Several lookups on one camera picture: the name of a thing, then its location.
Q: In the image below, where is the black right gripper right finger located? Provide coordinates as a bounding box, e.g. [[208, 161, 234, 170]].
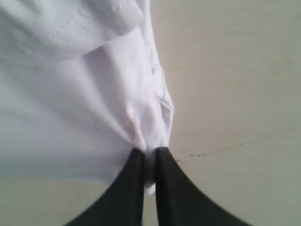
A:
[[155, 147, 247, 226]]

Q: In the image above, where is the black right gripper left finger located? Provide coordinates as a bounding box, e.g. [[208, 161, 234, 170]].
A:
[[67, 149, 145, 226]]

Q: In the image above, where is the white t-shirt red logo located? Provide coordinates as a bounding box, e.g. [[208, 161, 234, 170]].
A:
[[0, 0, 174, 194]]

